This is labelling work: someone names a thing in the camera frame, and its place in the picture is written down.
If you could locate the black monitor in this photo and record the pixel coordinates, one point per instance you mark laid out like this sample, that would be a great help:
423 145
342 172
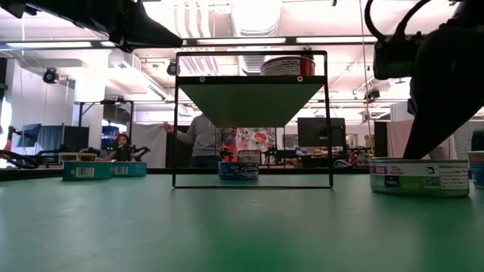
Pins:
321 132
28 135
75 136

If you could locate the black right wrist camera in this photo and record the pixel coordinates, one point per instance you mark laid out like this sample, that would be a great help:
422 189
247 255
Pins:
393 56

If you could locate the floral poster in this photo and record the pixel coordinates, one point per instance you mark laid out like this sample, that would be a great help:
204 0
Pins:
259 138

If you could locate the wooden shelf with black frame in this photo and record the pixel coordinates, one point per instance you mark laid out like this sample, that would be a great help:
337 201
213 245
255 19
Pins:
253 106

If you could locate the blue fish-print seafood can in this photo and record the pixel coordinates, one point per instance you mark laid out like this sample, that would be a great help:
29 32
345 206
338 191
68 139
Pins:
238 170

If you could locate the black table frame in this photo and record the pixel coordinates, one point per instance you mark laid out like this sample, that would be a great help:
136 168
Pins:
22 174

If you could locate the person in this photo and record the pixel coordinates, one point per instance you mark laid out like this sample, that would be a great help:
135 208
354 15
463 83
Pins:
204 140
121 151

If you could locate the beige curtain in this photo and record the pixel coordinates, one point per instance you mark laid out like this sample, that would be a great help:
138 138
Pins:
395 140

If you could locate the silver ventilation duct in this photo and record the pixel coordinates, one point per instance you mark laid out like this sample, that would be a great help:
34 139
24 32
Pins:
255 22

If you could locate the silver-lid seafood can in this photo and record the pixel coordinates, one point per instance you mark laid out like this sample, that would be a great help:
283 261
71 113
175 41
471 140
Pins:
416 181
283 67

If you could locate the light wooden rack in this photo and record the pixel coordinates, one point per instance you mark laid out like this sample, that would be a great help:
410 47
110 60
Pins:
75 155

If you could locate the red curtain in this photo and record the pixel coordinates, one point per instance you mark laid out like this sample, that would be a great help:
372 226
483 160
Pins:
231 153

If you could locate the white curtain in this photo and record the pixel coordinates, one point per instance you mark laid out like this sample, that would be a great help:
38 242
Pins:
151 145

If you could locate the gold-lid pink salmon can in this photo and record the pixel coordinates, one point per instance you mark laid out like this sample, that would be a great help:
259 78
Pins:
478 170

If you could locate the black panel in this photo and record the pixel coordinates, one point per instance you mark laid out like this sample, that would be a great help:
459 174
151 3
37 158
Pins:
172 151

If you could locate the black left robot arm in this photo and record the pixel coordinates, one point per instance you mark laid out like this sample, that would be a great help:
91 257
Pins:
11 5

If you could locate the black metal frame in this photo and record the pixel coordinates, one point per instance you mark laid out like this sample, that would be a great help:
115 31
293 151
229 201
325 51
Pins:
130 121

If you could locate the black ceiling light rail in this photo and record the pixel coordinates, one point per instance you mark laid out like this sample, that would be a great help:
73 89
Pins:
211 41

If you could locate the green-label silver-lid can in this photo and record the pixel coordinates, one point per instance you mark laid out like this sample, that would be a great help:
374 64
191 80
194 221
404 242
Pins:
87 172

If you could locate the blue-label silver-lid can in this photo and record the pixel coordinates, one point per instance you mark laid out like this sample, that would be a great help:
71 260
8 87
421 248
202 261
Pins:
130 170

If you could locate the green table mat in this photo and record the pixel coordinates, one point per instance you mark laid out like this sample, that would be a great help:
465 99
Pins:
242 234

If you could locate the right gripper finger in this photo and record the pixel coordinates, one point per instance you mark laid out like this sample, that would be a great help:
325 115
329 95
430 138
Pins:
435 124

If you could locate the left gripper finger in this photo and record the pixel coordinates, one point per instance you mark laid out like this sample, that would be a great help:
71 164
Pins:
151 34

